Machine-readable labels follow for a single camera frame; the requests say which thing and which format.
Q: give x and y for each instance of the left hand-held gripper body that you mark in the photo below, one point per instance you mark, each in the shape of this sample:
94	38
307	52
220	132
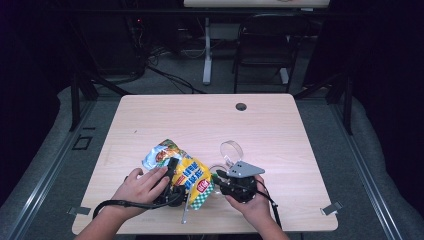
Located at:
175	196

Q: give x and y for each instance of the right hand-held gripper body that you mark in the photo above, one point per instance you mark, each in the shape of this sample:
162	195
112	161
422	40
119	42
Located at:
241	188

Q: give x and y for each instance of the yellow spout pouch green cap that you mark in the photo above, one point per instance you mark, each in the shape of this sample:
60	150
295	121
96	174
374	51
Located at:
195	176

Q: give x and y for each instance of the clear glass jar with lid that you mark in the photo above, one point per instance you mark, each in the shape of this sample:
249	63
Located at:
231	151

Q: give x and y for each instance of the person's right hand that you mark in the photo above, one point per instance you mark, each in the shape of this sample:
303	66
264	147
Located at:
255	210

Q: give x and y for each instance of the person's left hand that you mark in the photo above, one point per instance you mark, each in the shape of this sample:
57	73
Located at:
140	190

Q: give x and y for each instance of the grey metal table clip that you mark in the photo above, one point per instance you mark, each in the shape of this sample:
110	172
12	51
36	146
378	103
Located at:
331	208
79	211

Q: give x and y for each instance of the white desk foot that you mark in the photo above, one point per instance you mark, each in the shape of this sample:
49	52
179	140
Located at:
284	76

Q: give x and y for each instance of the white desk leg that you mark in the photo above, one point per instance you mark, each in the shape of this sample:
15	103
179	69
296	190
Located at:
207	50

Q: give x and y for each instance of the dark computer case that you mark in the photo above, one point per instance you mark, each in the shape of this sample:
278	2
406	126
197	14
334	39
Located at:
110	46

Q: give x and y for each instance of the black folding chair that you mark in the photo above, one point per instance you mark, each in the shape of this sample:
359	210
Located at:
266	40

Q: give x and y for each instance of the light wooden desk top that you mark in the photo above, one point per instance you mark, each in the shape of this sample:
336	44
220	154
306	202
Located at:
253	3

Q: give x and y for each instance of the black rectangular floor bracket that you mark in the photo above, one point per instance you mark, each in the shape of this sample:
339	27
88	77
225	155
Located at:
75	142

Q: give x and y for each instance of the black metal frame stand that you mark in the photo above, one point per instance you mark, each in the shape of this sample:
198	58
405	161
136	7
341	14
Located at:
347	106
75	100

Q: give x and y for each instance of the aluminium floor rail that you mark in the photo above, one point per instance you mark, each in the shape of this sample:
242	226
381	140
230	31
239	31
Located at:
50	173
365	173

